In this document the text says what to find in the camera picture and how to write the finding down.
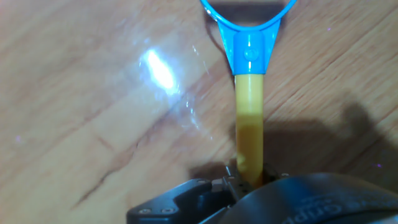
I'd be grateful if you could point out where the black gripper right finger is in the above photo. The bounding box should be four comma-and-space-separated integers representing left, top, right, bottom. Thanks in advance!
262, 163, 290, 184

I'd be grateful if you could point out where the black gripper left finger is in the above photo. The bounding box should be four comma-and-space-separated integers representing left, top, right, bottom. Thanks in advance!
211, 164, 253, 200

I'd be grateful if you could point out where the blue yellow toy shovel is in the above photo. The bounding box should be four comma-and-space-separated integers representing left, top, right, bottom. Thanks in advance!
198, 0, 298, 189

